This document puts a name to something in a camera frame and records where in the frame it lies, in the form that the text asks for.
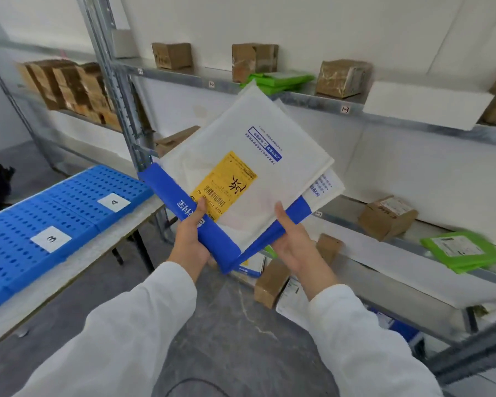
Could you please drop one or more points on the person's left forearm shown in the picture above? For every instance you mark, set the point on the person's left forearm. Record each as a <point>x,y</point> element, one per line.
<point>120,339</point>

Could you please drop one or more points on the brown box with black handwriting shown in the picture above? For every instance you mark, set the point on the brown box with black handwriting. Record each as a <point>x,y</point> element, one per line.
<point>171,55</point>

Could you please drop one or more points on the blue white mailer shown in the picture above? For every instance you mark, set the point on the blue white mailer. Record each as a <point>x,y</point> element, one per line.
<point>322,190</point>

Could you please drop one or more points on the grey metal shelf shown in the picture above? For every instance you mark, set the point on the grey metal shelf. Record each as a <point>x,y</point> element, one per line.
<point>120,99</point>
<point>33,48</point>

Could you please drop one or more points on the person's right forearm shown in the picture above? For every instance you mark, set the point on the person's right forearm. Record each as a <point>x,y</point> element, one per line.
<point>363,351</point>

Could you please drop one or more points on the stack of brown cardboard boxes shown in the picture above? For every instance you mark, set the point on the stack of brown cardboard boxes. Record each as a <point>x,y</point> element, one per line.
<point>70,90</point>

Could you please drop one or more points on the brown box with white label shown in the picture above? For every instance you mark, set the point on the brown box with white label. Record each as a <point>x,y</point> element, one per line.
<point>386,219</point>

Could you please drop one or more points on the small brown box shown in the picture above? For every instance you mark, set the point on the small brown box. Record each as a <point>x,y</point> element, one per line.
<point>270,285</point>
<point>328,248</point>

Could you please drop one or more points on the white number card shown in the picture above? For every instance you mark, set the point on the white number card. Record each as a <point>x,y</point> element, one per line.
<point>51,239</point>
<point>114,202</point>

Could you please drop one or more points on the white cardboard box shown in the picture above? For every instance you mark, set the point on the white cardboard box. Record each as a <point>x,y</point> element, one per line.
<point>425,105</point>

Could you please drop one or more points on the tape-wrapped brown box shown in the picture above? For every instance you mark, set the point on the tape-wrapped brown box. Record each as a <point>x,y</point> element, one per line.
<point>343,78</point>
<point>252,57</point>

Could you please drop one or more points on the oblong brown box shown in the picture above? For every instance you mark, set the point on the oblong brown box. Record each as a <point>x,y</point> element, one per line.
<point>175,140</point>

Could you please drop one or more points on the person's left hand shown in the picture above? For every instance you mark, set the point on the person's left hand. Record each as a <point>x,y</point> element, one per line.
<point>186,243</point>

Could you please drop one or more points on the person's right hand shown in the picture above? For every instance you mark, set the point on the person's right hand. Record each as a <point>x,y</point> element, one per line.
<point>303,256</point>

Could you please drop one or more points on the black metal table frame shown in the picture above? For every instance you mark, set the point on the black metal table frame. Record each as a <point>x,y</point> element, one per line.
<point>140,248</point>

